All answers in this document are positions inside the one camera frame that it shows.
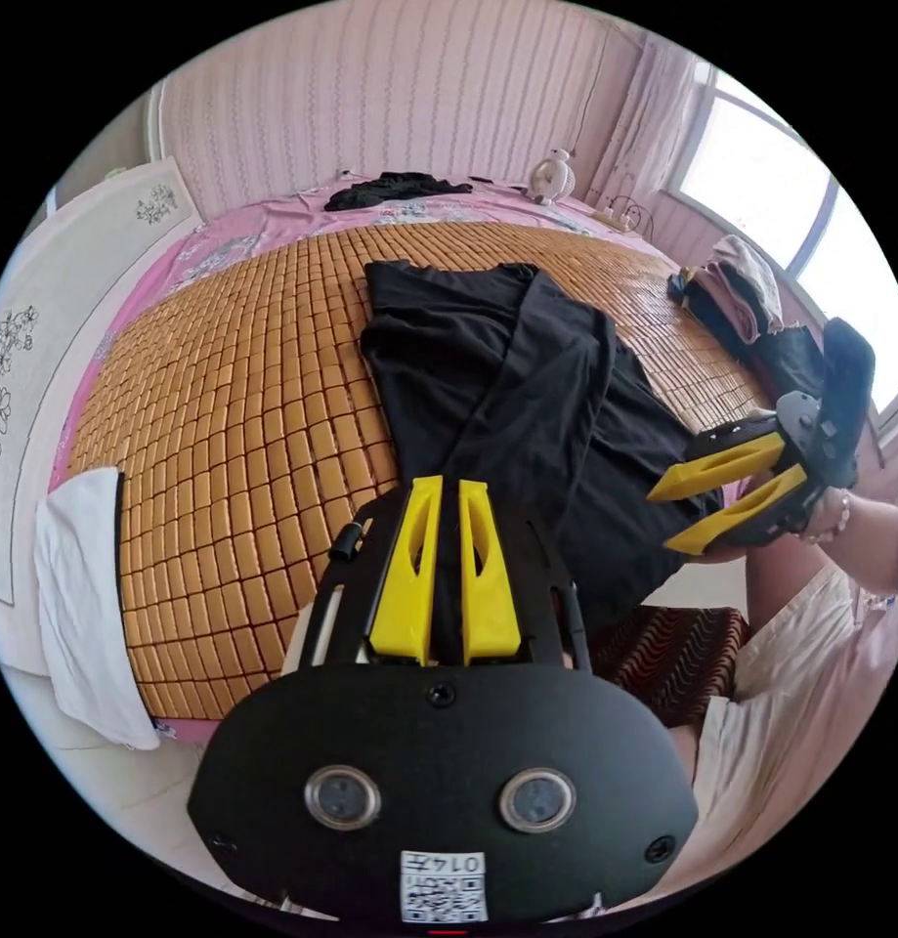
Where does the pink curtain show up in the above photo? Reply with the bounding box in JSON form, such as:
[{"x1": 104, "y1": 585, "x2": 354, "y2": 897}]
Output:
[{"x1": 585, "y1": 28, "x2": 705, "y2": 215}]

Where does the person's body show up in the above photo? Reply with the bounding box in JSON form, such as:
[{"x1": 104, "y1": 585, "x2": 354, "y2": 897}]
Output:
[{"x1": 667, "y1": 505, "x2": 898, "y2": 888}]

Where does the person's right hand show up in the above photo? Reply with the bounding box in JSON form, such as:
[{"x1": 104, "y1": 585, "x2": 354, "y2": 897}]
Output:
[{"x1": 798, "y1": 486, "x2": 854, "y2": 546}]

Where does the person's right forearm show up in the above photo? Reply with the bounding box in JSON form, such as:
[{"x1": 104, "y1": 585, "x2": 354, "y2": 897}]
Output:
[{"x1": 833, "y1": 497, "x2": 898, "y2": 597}]

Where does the black long sleeve shirt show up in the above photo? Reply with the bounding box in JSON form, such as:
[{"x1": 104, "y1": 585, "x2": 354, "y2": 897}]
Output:
[{"x1": 360, "y1": 261, "x2": 726, "y2": 633}]

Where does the white cupboard with flower print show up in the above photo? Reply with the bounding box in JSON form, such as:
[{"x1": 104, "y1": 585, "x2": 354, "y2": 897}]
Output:
[{"x1": 0, "y1": 156, "x2": 202, "y2": 606}]

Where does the small white fan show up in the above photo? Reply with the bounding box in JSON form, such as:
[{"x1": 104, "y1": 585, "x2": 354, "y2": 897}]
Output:
[{"x1": 528, "y1": 149, "x2": 577, "y2": 207}]

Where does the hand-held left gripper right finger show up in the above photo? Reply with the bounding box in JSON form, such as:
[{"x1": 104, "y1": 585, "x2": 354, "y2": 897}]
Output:
[{"x1": 459, "y1": 477, "x2": 526, "y2": 667}]

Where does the dark red wavy-patterned cloth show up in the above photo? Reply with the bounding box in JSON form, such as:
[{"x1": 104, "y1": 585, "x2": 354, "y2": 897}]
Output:
[{"x1": 585, "y1": 606, "x2": 750, "y2": 728}]

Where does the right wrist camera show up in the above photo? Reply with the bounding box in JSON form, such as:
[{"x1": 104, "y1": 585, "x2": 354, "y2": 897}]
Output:
[{"x1": 820, "y1": 316, "x2": 877, "y2": 461}]

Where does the white pillow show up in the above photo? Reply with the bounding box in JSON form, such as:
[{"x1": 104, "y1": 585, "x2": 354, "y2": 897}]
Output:
[{"x1": 33, "y1": 467, "x2": 162, "y2": 751}]

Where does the bed with woven mat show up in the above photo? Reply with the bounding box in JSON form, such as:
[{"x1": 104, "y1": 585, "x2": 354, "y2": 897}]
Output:
[{"x1": 49, "y1": 172, "x2": 791, "y2": 743}]

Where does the pile of clothes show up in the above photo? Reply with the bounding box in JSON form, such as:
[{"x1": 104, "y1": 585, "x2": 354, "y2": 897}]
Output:
[{"x1": 666, "y1": 234, "x2": 828, "y2": 401}]

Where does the bunched black garment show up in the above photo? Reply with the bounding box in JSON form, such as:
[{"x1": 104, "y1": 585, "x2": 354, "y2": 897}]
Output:
[{"x1": 323, "y1": 171, "x2": 474, "y2": 213}]

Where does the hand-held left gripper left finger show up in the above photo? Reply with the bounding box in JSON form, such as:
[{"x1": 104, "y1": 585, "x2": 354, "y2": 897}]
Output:
[{"x1": 367, "y1": 474, "x2": 444, "y2": 666}]

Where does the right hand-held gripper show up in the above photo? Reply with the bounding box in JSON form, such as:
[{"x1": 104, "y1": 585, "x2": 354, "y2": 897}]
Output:
[{"x1": 645, "y1": 390, "x2": 860, "y2": 555}]

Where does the window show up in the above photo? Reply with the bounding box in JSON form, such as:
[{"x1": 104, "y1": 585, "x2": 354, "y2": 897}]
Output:
[{"x1": 661, "y1": 64, "x2": 898, "y2": 435}]

